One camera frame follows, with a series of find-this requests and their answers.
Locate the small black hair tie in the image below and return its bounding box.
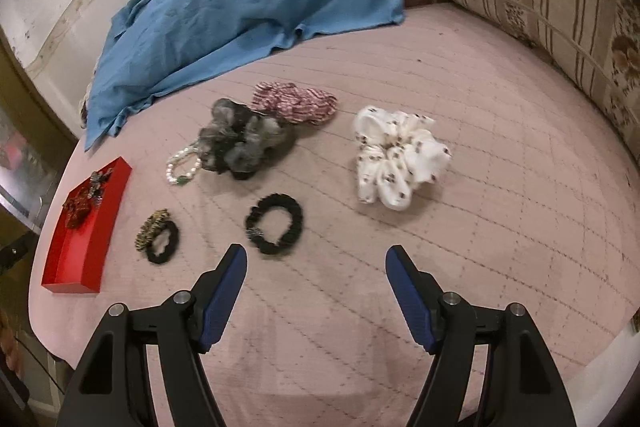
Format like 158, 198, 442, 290
144, 219, 180, 266

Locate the white pearl bracelet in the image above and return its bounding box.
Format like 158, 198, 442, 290
165, 145, 203, 186

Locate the white cherry print scrunchie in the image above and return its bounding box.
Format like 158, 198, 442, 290
354, 106, 451, 211

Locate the grey sheer scrunchie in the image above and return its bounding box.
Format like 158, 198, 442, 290
196, 98, 296, 180

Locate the red white striped scrunchie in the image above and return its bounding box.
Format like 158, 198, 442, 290
250, 81, 337, 124

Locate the red tray box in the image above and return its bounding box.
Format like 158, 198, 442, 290
41, 157, 131, 294

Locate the gold black scrunchie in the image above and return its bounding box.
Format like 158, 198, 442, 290
134, 209, 170, 251

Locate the dark red dotted scrunchie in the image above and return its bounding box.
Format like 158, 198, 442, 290
63, 195, 92, 230

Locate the dark sequin scrunchie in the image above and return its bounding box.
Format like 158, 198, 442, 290
88, 168, 113, 206

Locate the pink quilted bedspread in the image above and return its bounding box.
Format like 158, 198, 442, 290
28, 4, 639, 426

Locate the brown window frame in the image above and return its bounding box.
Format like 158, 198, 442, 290
0, 37, 77, 247

